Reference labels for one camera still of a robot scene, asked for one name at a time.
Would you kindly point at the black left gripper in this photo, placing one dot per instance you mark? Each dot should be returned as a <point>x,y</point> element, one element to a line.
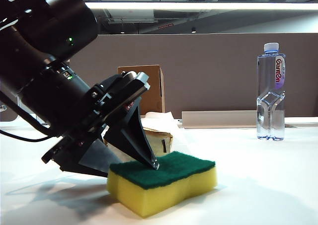
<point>99,110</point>

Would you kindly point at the yellow sponge with green pad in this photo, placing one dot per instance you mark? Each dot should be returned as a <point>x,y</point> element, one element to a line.
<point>161,197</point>

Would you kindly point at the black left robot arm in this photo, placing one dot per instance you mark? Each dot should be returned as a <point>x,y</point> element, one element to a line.
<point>49,23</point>

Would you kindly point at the clear water bottle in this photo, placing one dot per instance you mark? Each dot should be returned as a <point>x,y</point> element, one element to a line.
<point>270,91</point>

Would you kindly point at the white tissue sheet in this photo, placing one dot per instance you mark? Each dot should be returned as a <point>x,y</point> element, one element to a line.
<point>159,120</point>

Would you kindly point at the brown cardboard box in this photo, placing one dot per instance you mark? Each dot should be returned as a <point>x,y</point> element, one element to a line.
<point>146,91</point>

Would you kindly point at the narrow brown desk partition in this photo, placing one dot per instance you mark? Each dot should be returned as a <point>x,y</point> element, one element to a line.
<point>7,114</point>

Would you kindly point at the wide brown desk partition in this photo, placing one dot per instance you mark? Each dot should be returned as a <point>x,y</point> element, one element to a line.
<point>211,73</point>

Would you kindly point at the red ceiling sign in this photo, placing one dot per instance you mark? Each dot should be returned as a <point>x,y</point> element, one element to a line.
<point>166,25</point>

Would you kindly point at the black ceiling spot lamp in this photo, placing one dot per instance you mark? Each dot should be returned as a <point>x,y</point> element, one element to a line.
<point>194,30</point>

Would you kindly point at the long ceiling light strip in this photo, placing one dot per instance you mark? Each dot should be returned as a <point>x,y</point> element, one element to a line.
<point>198,6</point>

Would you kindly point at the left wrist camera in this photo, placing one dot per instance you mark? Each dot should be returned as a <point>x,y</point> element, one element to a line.
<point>139,82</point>

